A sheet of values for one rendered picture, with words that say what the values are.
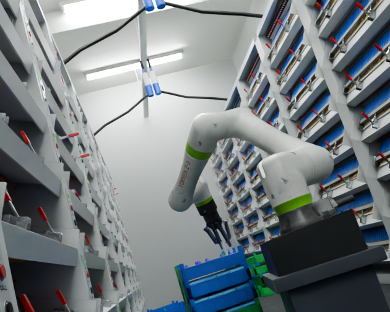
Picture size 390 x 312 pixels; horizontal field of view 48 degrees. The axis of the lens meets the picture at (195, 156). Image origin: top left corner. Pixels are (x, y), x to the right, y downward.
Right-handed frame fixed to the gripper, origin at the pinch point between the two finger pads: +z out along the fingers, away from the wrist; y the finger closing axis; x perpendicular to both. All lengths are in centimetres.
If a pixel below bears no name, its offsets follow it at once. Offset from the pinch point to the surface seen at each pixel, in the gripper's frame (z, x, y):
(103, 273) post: -26, 46, 36
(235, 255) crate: -0.9, 13.4, -7.4
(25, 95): -97, 98, -11
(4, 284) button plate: -72, 151, -34
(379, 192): 3, -14, -75
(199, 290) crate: 3.5, 26.6, 10.1
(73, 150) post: -76, 22, 36
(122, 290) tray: 8, -6, 70
